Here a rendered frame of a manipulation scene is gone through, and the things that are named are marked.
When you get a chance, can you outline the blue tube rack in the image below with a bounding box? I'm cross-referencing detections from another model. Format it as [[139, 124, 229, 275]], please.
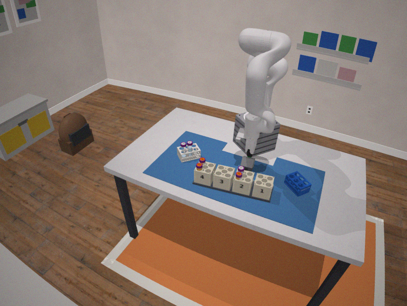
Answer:
[[284, 171, 311, 197]]

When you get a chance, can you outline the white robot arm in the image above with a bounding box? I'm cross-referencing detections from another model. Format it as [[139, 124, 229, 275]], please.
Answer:
[[236, 28, 292, 143]]

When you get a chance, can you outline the white tube rack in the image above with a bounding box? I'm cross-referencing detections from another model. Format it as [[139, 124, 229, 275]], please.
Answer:
[[177, 143, 201, 162]]

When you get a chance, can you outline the beige bucket adapter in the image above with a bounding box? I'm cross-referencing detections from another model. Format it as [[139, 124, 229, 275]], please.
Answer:
[[194, 162, 216, 186], [213, 164, 235, 191], [252, 173, 274, 200], [232, 170, 255, 195]]

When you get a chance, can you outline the blue flat mat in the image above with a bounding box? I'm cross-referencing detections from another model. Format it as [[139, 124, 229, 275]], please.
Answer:
[[143, 131, 325, 234]]

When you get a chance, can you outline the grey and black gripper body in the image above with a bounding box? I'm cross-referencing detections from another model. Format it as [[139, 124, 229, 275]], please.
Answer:
[[245, 139, 257, 154]]

